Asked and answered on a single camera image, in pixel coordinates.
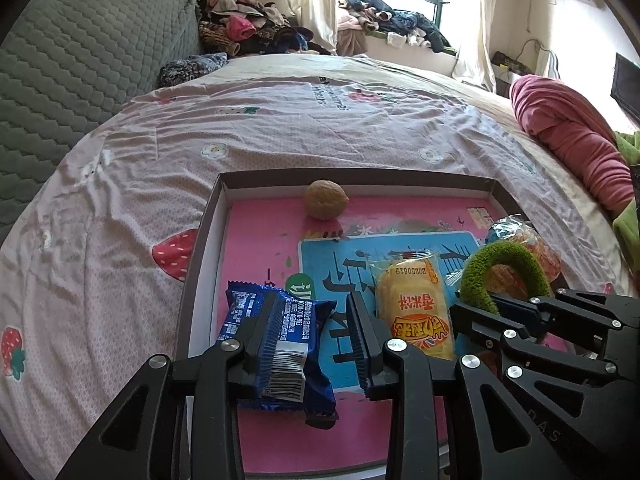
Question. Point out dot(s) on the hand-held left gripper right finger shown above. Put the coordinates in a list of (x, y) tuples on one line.
[(370, 360)]

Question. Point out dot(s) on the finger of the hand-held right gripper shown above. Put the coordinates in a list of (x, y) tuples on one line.
[(590, 307), (480, 322)]

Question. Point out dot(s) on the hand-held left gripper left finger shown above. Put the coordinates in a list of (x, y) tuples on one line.
[(235, 365)]

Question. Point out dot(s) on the green hair scrunchie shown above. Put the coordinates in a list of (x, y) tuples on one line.
[(500, 255)]

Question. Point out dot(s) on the yellow snack packet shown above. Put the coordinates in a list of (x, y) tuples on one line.
[(410, 300)]

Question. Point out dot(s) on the blue cookie packet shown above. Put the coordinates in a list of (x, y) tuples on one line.
[(300, 330)]

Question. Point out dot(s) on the red egg toy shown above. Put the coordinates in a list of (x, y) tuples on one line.
[(510, 230)]

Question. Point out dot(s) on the dark cardboard box pink bottom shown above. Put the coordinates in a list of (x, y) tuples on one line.
[(270, 240)]

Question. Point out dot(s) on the walnut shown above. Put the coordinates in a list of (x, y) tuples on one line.
[(325, 200)]

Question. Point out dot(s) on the green cloth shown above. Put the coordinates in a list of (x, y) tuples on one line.
[(631, 147)]

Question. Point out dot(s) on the pink blanket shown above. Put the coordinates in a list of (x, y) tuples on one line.
[(565, 125)]

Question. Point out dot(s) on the black monitor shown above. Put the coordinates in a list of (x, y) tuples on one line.
[(627, 87)]

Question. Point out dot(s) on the power strip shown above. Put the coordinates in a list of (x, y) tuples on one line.
[(510, 62)]

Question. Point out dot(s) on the cream curtain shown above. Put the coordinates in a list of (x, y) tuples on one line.
[(475, 35), (312, 5)]

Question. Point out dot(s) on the dark patterned cloth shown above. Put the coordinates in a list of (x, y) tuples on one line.
[(192, 67)]

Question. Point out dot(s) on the clothes on windowsill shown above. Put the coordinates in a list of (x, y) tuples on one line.
[(400, 22)]

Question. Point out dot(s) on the pile of mixed clothes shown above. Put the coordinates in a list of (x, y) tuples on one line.
[(250, 25)]

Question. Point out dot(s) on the grey quilted headboard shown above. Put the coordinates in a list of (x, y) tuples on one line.
[(75, 60)]

